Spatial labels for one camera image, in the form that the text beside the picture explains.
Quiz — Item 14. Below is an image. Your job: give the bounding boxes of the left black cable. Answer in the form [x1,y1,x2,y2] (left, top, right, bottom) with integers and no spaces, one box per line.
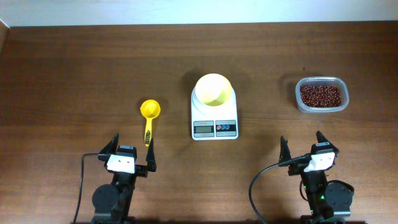
[72,152,108,224]

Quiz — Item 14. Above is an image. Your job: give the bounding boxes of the black cable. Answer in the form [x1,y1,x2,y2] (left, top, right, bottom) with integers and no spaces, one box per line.
[248,154,312,224]
[72,152,108,224]

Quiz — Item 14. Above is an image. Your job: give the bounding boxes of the yellow measuring scoop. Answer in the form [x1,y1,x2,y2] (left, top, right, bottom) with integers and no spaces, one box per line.
[140,100,161,146]

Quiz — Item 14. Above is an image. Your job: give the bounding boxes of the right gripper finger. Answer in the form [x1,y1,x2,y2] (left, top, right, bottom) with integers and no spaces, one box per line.
[279,136,292,167]
[316,131,340,153]

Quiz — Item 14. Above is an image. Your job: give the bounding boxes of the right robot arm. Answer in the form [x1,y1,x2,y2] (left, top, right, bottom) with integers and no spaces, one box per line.
[279,131,354,223]

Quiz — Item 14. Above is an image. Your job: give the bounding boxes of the white digital kitchen scale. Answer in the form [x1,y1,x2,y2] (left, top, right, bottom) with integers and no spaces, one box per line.
[191,88,239,141]

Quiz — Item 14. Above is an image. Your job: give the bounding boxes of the right black cable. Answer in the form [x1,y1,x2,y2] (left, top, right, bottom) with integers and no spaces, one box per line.
[248,154,312,224]

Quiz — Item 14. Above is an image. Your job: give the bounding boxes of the yellow plastic bowl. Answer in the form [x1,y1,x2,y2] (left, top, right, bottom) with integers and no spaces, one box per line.
[194,73,232,106]

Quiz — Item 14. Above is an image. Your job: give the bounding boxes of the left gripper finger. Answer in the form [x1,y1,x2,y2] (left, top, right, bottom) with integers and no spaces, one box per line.
[98,133,119,161]
[146,139,157,172]

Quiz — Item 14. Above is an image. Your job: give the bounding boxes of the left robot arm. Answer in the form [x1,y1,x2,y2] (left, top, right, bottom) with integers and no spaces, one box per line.
[91,134,157,224]

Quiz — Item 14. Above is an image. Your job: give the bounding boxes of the red beans in container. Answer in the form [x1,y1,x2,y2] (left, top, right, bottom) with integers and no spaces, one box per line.
[300,85,341,108]

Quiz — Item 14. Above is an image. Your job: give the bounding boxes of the clear plastic container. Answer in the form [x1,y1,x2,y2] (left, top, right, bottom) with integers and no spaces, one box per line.
[295,77,349,113]

